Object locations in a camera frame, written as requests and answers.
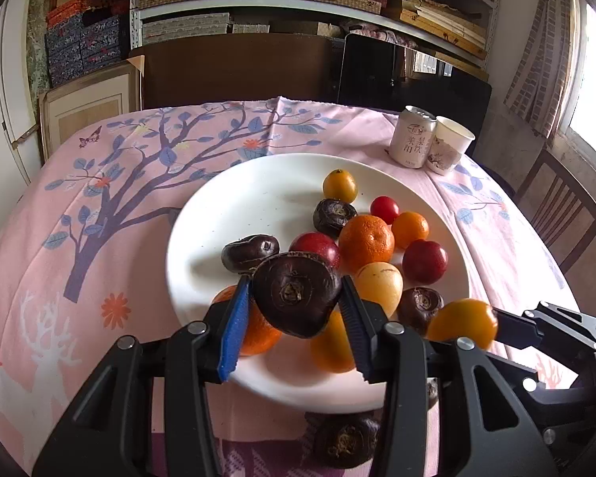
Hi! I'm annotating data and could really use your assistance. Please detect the orange fruit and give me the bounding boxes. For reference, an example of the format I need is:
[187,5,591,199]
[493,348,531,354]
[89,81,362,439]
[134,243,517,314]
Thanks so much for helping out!
[309,309,355,374]
[425,298,498,350]

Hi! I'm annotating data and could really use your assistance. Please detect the dark water chestnut back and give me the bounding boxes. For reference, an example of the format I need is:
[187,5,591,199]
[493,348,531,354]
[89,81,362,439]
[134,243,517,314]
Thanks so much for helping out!
[397,287,445,336]

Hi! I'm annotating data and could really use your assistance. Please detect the dark water chestnut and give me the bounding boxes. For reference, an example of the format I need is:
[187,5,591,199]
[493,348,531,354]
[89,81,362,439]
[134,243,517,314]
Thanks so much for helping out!
[307,412,380,469]
[250,251,341,339]
[397,287,445,336]

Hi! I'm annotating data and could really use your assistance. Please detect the yellow-brown passion fruit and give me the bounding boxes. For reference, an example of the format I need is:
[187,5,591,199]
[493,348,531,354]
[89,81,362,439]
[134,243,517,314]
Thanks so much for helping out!
[353,262,404,318]

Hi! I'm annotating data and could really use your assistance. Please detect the wooden chair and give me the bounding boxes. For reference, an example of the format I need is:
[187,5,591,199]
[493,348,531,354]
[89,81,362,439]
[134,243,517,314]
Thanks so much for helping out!
[513,149,596,275]

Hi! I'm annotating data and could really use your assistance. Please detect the red plum right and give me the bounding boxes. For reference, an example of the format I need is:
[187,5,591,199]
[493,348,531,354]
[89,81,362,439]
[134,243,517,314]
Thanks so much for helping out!
[402,239,448,284]

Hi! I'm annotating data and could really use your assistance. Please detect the red plum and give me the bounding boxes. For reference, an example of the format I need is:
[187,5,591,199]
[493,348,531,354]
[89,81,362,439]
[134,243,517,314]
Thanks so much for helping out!
[402,239,448,284]
[289,231,341,269]

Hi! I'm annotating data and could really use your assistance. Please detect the small orange kumquat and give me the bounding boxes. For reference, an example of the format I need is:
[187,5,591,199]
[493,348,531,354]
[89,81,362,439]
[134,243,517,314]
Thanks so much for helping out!
[391,211,430,250]

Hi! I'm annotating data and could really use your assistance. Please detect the mandarin with green stem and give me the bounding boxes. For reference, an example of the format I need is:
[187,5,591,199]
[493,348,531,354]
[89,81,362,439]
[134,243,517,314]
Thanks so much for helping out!
[223,292,282,357]

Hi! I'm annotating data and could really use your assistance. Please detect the large mandarin centre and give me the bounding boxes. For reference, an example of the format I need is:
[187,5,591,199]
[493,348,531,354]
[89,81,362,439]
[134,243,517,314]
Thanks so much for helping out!
[338,214,395,273]

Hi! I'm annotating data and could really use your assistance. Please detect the small red tomato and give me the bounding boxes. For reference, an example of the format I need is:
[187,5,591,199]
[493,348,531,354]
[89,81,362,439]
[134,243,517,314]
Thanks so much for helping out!
[370,196,401,225]

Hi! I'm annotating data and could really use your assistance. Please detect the white paper cup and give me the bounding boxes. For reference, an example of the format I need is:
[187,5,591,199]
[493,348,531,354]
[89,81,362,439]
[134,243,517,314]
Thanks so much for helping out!
[426,116,476,176]

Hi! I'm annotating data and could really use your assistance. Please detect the dark chestnut plate front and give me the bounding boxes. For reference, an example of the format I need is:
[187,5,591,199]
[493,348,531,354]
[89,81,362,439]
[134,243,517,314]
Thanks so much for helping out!
[221,234,280,273]

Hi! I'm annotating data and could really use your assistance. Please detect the white drink can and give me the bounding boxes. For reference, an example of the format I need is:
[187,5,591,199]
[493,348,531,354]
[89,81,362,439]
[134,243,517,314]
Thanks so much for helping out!
[387,106,436,169]

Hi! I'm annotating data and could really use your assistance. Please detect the dark chestnut on plate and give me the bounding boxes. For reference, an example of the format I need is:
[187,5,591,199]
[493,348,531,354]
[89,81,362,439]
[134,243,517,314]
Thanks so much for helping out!
[312,198,357,240]

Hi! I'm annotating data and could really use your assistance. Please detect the red plum left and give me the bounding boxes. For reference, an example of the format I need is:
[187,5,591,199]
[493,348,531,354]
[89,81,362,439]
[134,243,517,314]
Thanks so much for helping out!
[289,231,341,269]

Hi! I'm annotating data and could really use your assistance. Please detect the small yellow-green citrus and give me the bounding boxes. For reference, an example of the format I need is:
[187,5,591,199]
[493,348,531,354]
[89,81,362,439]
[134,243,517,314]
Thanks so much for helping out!
[323,168,358,204]

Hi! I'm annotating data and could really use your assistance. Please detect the checked curtain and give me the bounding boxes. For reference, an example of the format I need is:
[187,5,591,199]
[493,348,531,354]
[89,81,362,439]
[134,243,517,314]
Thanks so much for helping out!
[504,0,581,139]

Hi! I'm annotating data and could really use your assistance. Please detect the white oval plate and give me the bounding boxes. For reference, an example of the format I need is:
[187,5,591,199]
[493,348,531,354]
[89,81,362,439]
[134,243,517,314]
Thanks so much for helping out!
[165,153,472,413]

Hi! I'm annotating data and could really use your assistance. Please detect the black monitor panel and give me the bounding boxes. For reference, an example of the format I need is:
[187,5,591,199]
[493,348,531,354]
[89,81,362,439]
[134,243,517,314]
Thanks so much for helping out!
[338,35,492,135]

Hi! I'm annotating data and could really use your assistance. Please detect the framed picture leaning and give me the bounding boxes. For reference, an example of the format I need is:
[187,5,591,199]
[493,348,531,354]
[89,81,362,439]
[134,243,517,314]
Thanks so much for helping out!
[38,56,144,161]

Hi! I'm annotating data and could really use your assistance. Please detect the metal shelving unit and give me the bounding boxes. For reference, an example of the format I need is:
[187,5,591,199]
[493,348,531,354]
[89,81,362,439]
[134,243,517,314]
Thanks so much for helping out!
[130,0,488,69]

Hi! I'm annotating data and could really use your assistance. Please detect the dark wooden board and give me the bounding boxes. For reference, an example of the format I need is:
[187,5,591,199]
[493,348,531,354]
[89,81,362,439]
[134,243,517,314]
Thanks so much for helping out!
[131,33,343,109]

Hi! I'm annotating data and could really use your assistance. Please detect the blue patterned boxes stack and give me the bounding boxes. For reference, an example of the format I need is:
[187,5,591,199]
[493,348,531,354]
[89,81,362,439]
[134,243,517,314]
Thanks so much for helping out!
[45,15,124,87]

